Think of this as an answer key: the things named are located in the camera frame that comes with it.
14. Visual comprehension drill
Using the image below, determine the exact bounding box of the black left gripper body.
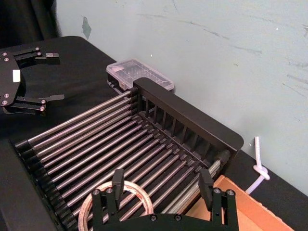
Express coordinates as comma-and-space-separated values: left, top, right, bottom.
0, 51, 26, 108

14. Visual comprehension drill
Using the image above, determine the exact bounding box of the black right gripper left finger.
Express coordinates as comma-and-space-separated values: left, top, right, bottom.
92, 168, 125, 218

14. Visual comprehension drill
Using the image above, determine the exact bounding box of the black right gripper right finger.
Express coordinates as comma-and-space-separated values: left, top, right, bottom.
199, 168, 236, 226

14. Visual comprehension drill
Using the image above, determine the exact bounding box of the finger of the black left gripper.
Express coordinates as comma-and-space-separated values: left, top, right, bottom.
13, 47, 60, 66
11, 93, 65, 117

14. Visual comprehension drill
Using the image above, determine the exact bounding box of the roll of white tape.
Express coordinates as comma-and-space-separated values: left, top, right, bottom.
78, 181, 155, 231

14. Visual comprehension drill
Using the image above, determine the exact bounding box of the dark hanging fabric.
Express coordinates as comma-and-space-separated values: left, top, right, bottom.
0, 0, 59, 50

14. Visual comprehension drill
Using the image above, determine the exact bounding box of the black table cloth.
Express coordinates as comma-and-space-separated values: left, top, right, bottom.
0, 36, 308, 231

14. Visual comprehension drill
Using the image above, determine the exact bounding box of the shallow brown cardboard tray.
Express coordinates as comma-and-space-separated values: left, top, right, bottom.
185, 175, 295, 231

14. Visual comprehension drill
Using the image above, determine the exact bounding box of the black rack with steel bars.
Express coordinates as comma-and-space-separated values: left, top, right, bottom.
9, 78, 244, 231

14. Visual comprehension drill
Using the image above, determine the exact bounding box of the small white three-armed plastic piece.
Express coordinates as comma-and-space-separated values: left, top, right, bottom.
245, 136, 271, 193

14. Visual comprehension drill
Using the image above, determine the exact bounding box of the clear plastic case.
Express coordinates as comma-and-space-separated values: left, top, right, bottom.
106, 58, 175, 93

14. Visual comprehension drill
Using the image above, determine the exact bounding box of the plain pale wall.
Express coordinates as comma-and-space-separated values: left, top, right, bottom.
55, 0, 308, 193

